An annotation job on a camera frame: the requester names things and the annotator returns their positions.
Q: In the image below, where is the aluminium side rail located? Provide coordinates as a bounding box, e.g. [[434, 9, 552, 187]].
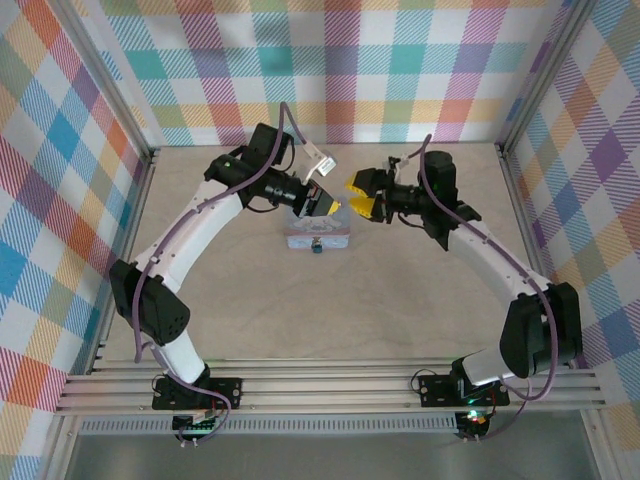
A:
[[88, 147, 162, 375], [498, 144, 576, 370]]

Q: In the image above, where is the aluminium frame post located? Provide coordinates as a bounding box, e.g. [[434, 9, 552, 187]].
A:
[[499, 0, 601, 154], [49, 0, 157, 159]]

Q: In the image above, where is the aluminium cross rail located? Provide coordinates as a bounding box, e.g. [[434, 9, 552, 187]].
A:
[[54, 357, 607, 417]]

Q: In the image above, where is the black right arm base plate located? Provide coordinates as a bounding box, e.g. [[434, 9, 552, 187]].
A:
[[417, 372, 510, 409]]

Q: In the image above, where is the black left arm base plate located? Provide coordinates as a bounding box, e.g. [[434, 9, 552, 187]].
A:
[[151, 375, 245, 412]]

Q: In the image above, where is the grey slotted cable duct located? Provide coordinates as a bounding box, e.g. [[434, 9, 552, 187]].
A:
[[79, 412, 459, 435]]

